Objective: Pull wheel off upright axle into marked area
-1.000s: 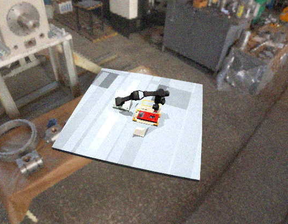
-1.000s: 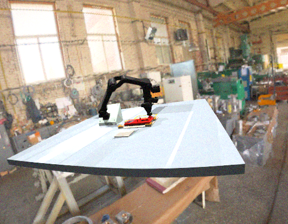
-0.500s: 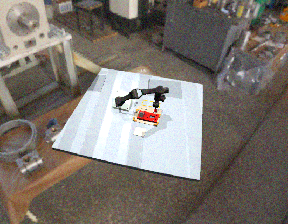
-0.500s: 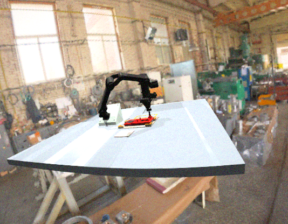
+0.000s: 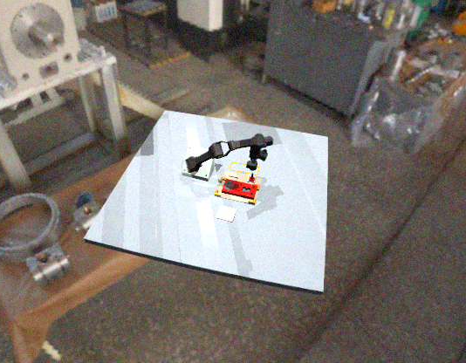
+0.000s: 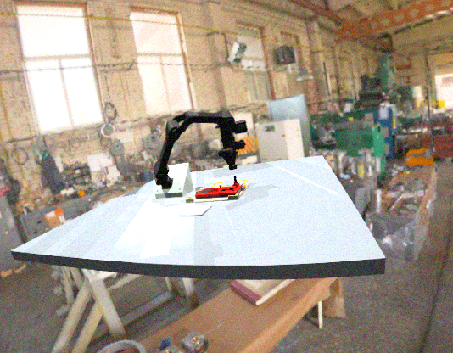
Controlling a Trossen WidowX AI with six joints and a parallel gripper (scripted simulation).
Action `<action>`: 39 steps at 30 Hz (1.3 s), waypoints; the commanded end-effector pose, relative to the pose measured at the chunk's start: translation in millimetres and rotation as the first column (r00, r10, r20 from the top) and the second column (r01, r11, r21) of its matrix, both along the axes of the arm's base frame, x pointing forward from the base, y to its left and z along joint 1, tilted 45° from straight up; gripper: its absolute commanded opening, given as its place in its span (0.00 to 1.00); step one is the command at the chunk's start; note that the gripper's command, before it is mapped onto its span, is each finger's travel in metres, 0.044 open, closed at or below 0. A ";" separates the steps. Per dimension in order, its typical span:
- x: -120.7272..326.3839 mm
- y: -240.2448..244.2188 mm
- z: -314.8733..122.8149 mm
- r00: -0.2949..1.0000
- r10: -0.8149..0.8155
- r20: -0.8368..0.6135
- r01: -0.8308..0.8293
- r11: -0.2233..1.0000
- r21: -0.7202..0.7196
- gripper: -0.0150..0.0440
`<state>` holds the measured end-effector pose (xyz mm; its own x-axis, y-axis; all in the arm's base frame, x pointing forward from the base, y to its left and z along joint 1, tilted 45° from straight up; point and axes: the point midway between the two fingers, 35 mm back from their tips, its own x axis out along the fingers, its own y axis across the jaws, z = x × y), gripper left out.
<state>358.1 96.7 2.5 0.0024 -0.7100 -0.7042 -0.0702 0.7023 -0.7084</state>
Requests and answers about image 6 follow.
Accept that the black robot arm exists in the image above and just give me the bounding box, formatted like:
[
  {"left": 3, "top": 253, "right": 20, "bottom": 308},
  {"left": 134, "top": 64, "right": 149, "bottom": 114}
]
[{"left": 154, "top": 110, "right": 248, "bottom": 189}]

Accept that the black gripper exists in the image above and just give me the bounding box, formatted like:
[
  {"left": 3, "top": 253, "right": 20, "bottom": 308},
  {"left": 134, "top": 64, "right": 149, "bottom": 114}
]
[{"left": 218, "top": 135, "right": 240, "bottom": 168}]

